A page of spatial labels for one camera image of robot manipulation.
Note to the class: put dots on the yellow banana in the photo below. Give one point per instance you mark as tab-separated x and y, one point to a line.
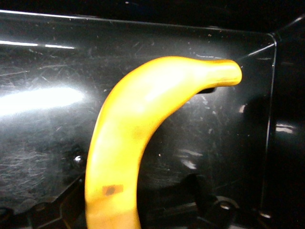
124	133

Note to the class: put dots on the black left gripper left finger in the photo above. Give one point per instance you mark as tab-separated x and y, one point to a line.
66	210

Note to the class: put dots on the black plastic tray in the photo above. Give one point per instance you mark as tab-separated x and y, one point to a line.
214	131

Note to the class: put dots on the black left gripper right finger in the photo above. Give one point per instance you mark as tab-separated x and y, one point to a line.
202	214

